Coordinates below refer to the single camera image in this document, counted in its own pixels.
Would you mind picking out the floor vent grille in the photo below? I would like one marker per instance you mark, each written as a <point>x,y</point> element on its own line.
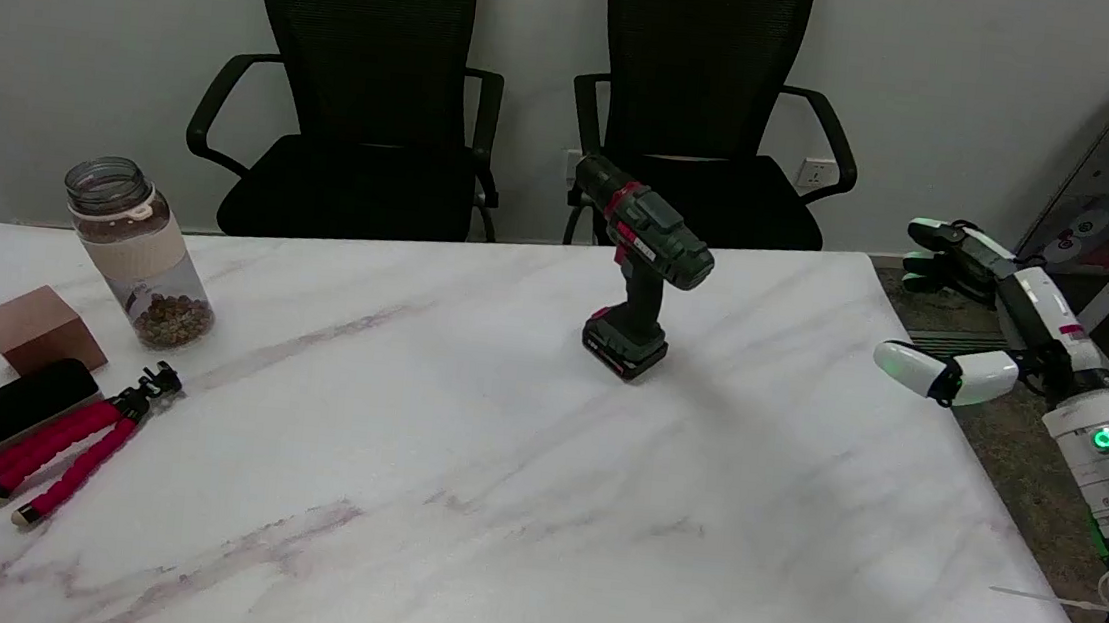
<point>953,343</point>

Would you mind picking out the brown wooden block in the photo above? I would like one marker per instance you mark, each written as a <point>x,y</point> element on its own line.
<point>36,326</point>

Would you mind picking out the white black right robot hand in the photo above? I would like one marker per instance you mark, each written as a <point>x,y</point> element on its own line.
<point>1037,304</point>

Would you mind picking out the black oblong case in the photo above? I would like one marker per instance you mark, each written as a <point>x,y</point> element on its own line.
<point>19,405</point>

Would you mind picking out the glass jar with beans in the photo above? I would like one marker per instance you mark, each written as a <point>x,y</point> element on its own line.
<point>142,260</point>

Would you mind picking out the red flexible mini tripod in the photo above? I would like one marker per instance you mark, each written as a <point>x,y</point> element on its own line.
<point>65,454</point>

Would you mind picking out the black mesh office chair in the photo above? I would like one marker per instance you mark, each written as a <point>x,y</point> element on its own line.
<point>707,64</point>
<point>364,84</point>

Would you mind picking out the dark green power screwdriver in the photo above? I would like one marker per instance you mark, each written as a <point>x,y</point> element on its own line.
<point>657,235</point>

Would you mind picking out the white wall socket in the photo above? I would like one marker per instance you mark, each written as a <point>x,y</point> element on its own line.
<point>571,164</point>
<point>815,174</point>

